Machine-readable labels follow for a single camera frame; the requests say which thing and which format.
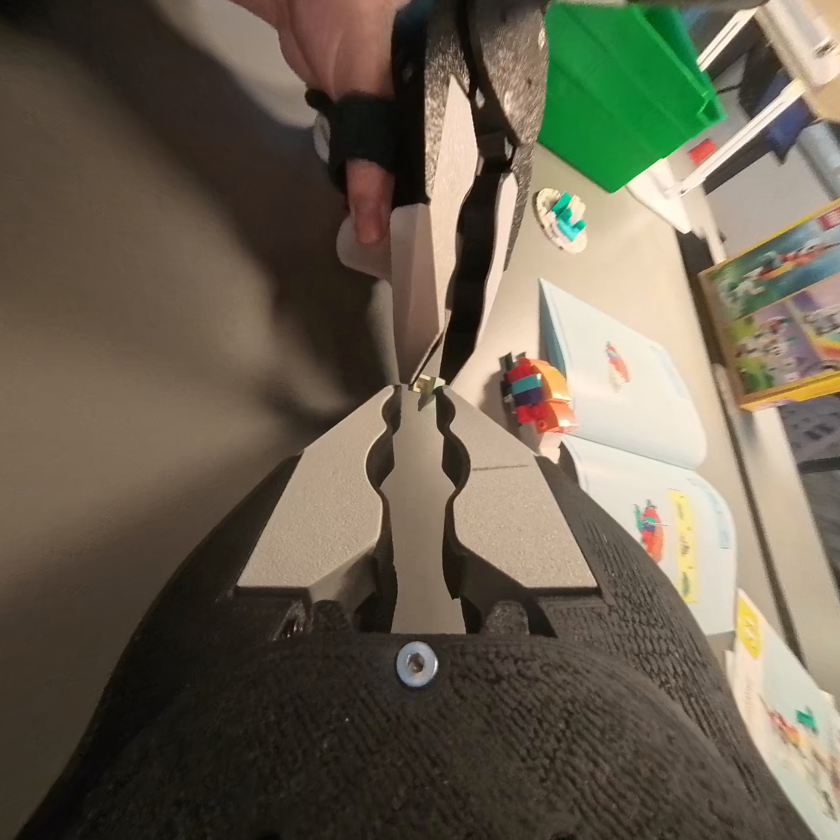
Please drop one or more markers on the colourful lego set box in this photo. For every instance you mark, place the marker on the colourful lego set box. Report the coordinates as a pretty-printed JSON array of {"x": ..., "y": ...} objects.
[{"x": 774, "y": 315}]

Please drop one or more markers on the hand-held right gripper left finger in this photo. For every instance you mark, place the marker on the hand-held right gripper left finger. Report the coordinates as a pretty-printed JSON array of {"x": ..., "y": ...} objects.
[{"x": 315, "y": 525}]

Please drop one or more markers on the bird cover instruction booklet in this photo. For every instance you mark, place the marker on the bird cover instruction booklet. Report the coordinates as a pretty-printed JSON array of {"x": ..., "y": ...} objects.
[{"x": 781, "y": 722}]

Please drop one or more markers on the person's left hand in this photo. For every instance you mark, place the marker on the person's left hand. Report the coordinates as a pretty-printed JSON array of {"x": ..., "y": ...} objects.
[{"x": 334, "y": 46}]

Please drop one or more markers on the white teal round lego model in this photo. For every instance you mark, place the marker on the white teal round lego model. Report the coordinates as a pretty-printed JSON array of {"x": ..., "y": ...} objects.
[{"x": 558, "y": 229}]

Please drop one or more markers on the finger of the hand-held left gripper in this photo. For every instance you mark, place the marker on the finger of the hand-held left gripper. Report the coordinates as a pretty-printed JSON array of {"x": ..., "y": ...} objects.
[
  {"x": 420, "y": 295},
  {"x": 506, "y": 223}
]

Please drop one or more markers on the pale green lego piece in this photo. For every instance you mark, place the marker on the pale green lego piece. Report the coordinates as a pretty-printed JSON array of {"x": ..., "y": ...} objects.
[{"x": 428, "y": 397}]

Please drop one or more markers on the open lego instruction booklet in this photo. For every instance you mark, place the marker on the open lego instruction booklet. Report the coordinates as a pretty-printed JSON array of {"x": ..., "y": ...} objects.
[{"x": 649, "y": 420}]

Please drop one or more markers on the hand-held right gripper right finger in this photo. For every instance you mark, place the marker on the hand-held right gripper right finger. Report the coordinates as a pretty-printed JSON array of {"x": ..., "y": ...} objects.
[{"x": 525, "y": 525}]

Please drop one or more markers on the small red object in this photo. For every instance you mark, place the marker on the small red object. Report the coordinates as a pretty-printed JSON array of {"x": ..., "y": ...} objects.
[{"x": 702, "y": 152}]

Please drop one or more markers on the green plastic bin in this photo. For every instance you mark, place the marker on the green plastic bin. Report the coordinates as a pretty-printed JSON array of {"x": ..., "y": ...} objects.
[{"x": 610, "y": 98}]

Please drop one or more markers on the orange red lego model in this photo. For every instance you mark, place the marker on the orange red lego model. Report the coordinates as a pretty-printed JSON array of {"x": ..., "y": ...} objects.
[{"x": 551, "y": 394}]

